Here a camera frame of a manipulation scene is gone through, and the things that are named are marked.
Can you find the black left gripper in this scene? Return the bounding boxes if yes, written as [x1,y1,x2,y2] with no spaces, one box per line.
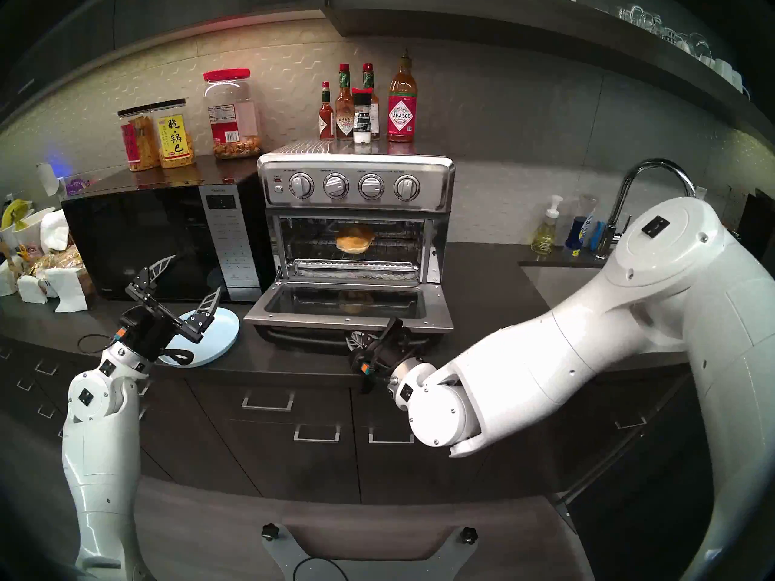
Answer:
[117,254,224,364]

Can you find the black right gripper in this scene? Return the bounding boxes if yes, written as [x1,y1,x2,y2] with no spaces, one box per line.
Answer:
[346,317,426,388]

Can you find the glass oven door with handle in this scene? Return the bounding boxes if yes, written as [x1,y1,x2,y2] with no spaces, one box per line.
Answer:
[242,279,455,356]

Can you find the golden bagel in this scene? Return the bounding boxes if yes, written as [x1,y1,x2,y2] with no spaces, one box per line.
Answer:
[335,225,375,254]

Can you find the black microwave oven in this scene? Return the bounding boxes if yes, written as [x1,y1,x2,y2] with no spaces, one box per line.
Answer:
[61,173,273,303]

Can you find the stainless steel toaster oven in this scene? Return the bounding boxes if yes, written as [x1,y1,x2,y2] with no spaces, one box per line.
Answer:
[257,139,457,287]

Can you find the light blue plate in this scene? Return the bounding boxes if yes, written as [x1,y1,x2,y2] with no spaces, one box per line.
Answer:
[159,307,241,369]

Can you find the large crumpled white paper towel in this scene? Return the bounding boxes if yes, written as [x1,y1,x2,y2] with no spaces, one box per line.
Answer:
[44,267,90,313]

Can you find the clear bag of bread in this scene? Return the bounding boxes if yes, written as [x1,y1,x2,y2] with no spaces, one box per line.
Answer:
[27,244,93,279]

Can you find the dark lower cabinet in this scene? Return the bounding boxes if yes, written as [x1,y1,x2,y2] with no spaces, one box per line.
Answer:
[0,338,697,508]

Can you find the dark cabinet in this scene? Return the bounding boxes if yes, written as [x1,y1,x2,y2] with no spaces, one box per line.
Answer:
[0,338,697,508]
[0,0,331,123]

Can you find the white paper napkin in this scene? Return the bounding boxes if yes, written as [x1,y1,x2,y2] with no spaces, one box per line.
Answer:
[39,211,76,252]

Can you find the yellow label snack jar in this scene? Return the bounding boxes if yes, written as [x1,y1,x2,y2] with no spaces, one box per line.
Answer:
[151,99,197,169]

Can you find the red label snack jar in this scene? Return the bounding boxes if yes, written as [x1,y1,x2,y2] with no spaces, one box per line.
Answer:
[118,106,161,172]

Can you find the white holder with wooden sticks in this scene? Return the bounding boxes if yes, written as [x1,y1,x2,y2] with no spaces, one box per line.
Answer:
[0,241,20,297]

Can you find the red lid plastic snack jar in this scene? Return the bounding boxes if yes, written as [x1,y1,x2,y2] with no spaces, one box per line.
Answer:
[203,68,263,160]

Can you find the yellow bananas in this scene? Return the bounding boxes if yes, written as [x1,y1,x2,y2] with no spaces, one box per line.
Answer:
[0,199,34,229]

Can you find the yellow hand soap dispenser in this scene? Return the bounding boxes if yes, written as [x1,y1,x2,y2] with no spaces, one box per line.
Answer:
[531,195,564,255]

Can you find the black cap salt shaker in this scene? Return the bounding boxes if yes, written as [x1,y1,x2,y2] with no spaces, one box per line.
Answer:
[352,88,373,145]

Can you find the small red hot sauce bottle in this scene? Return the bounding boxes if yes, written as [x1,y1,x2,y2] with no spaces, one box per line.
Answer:
[318,82,335,140]

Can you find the green neck hot sauce bottle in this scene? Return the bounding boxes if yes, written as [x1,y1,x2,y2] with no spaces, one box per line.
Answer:
[362,63,381,140]
[335,64,356,142]

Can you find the large Tabasco sauce bottle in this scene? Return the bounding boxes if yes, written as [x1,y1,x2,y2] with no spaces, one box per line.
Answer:
[387,47,418,143]

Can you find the blue dish soap bottle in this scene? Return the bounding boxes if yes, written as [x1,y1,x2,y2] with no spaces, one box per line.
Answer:
[565,194,599,251]

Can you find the dark upper cabinet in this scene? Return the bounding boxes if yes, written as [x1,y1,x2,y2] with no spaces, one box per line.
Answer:
[0,0,331,123]

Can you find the chrome gooseneck faucet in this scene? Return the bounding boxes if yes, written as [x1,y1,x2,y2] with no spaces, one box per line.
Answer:
[595,158,697,260]

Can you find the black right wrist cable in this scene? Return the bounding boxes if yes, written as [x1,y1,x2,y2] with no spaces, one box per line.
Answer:
[357,344,437,396]

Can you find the oven wire rack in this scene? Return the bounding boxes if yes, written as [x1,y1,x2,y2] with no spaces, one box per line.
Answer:
[291,235,424,273]

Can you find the thin black cable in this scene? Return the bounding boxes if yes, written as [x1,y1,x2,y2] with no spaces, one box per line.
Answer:
[77,333,120,355]

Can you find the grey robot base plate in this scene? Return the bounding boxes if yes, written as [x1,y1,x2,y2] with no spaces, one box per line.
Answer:
[262,524,479,581]

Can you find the dark wall shelf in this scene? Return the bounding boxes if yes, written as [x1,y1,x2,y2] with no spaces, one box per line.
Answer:
[324,0,775,145]

